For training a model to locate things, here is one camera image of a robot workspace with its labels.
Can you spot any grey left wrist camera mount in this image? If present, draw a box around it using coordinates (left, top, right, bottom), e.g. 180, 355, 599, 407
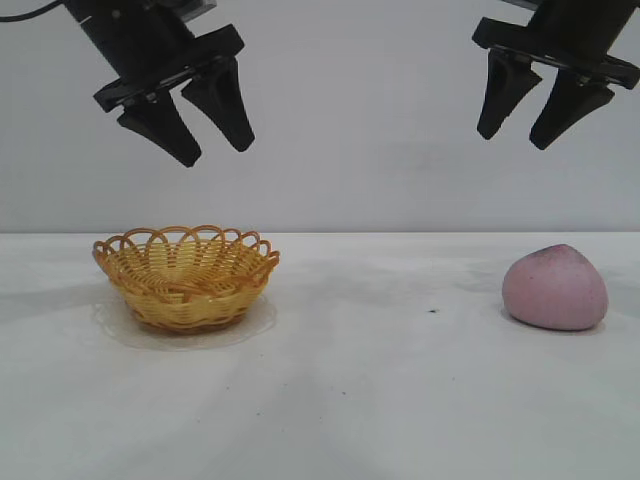
172, 0, 217, 22

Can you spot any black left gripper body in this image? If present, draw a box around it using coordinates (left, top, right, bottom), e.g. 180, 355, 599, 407
74, 0, 246, 114

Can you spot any yellow woven plastic basket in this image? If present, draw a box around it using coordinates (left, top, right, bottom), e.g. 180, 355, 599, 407
92, 224, 281, 336

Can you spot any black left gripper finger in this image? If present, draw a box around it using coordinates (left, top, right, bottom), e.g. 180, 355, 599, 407
179, 56, 256, 153
116, 91, 203, 169

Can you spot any black cable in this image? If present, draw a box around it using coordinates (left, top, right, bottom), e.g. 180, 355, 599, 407
0, 0, 57, 24

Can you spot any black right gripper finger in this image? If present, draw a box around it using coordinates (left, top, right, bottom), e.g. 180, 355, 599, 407
477, 49, 544, 141
529, 69, 616, 150

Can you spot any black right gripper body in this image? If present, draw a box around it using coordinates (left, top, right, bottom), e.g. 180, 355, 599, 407
472, 0, 640, 91

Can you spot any clear plastic doily plate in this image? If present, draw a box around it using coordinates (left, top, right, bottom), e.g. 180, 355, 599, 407
89, 294, 278, 351

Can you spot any pink peach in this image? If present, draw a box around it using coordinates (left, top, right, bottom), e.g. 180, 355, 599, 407
501, 243, 610, 332

